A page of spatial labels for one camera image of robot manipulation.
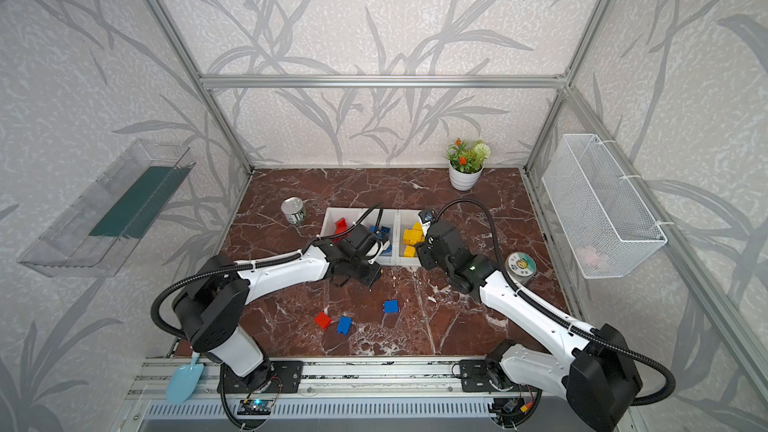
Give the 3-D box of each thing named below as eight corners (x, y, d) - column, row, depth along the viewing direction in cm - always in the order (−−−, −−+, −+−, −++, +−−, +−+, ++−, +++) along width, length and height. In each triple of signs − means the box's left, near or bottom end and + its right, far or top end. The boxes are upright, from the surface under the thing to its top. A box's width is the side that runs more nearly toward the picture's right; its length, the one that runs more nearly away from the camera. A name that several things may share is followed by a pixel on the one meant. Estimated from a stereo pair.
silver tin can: (283, 224, 106) (278, 214, 101) (289, 206, 111) (284, 196, 106) (304, 224, 106) (299, 214, 101) (309, 206, 111) (304, 196, 106)
